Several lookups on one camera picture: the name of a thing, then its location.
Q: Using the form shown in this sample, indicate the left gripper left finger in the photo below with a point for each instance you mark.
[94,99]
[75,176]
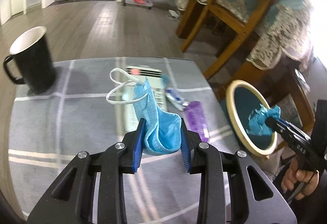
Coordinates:
[137,150]

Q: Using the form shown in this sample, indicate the teal trash bin tan rim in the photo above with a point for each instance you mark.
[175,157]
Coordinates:
[241,99]

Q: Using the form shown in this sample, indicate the grey plaid ottoman cover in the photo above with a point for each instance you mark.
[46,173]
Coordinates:
[47,131]

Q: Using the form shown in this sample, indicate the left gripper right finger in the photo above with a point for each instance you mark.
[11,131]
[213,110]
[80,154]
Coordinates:
[185,149]

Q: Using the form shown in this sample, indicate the purple plastic wrapper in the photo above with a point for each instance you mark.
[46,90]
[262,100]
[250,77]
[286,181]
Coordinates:
[196,120]

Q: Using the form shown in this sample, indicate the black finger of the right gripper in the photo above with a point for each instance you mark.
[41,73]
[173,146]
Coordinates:
[291,134]

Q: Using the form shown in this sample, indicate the right hand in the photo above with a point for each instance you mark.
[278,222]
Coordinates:
[295,175]

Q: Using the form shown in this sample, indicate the lace tablecloth table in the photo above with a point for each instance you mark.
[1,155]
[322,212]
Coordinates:
[284,30]

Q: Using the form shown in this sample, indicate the blue white blister pack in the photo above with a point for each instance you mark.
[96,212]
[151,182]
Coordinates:
[176,99]

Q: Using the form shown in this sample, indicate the white power strip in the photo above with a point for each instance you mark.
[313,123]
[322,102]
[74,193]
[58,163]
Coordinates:
[174,15]

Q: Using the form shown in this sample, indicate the blue glove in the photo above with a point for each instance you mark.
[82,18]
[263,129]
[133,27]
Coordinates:
[257,119]

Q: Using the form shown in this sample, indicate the black mug white inside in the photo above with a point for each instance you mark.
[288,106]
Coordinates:
[31,54]

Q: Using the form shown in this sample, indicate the blue surgical face mask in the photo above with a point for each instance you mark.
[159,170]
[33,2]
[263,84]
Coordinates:
[163,129]

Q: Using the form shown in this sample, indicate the white medicine box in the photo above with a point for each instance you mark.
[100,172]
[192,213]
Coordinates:
[154,77]

